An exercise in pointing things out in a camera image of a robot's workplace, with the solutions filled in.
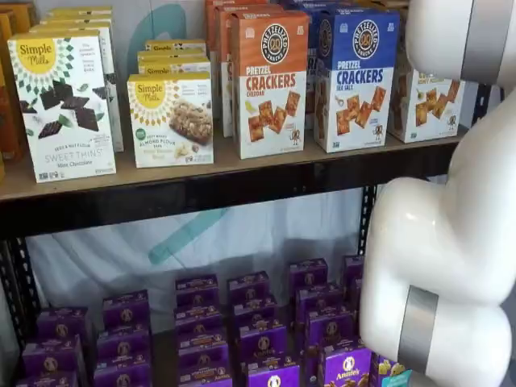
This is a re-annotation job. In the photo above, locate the blue white pretzel crackers box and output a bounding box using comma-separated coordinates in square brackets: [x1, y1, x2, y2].
[277, 0, 364, 12]
[314, 8, 401, 154]
[304, 10, 338, 131]

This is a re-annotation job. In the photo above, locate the purple Annie's snack box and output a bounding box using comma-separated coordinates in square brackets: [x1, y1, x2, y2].
[175, 274, 220, 308]
[342, 254, 367, 289]
[296, 284, 344, 320]
[179, 365, 235, 387]
[93, 360, 154, 387]
[318, 347, 373, 387]
[15, 370, 80, 387]
[241, 358, 302, 387]
[36, 306, 93, 340]
[177, 328, 231, 356]
[232, 300, 277, 329]
[227, 270, 271, 304]
[349, 280, 364, 312]
[22, 335, 85, 379]
[304, 312, 364, 356]
[101, 289, 152, 330]
[173, 304, 223, 336]
[237, 322, 289, 364]
[177, 348, 232, 374]
[96, 326, 152, 363]
[289, 257, 329, 292]

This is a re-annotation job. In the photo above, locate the Simple Mills almond bar box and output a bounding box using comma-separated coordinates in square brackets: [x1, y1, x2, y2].
[136, 50, 212, 78]
[144, 39, 208, 54]
[127, 72, 215, 169]

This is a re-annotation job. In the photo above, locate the orange brown snack box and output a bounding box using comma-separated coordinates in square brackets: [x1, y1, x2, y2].
[0, 11, 26, 163]
[6, 1, 38, 35]

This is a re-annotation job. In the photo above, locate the black metal shelf rack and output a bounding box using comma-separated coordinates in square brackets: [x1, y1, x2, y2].
[0, 80, 505, 356]

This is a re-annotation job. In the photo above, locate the purple teal Annie's box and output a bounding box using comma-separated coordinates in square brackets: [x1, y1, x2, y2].
[370, 353, 413, 387]

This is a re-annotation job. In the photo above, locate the wooden shelf board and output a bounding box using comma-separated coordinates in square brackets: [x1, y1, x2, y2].
[0, 123, 471, 202]

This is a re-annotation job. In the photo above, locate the Simple Mills sweet thins box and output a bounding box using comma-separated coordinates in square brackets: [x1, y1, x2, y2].
[27, 22, 125, 154]
[46, 5, 114, 20]
[6, 28, 118, 185]
[39, 15, 114, 30]

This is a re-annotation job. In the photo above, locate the orange white pretzel crackers box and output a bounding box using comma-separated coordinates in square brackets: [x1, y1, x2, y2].
[230, 8, 311, 160]
[204, 0, 261, 56]
[213, 3, 283, 140]

